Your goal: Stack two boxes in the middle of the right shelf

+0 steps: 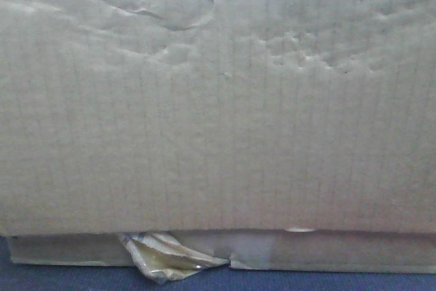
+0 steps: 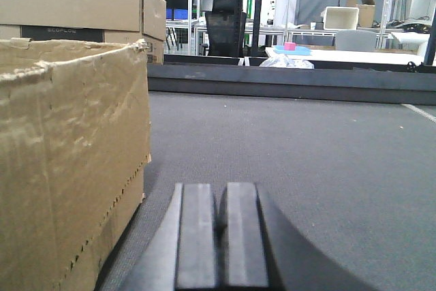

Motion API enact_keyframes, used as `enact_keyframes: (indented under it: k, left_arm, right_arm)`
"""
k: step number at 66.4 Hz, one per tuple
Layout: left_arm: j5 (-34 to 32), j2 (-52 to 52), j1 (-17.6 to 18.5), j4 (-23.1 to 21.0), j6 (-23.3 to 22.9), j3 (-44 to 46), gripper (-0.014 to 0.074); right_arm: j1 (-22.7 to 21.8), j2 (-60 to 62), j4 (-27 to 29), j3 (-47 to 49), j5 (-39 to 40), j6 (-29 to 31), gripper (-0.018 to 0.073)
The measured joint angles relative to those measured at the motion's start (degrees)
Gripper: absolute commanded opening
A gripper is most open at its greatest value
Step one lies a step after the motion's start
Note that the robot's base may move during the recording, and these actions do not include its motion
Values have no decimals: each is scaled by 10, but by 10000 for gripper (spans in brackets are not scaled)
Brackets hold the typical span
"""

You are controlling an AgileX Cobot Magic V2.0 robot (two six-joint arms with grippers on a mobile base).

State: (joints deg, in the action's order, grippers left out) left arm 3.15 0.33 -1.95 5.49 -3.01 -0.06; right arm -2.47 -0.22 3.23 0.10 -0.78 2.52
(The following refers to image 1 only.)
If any large brown cardboard box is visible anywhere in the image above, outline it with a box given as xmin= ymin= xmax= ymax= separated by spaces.
xmin=1 ymin=0 xmax=435 ymax=273

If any peeling clear packing tape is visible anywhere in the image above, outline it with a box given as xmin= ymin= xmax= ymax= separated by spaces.
xmin=118 ymin=232 xmax=230 ymax=285

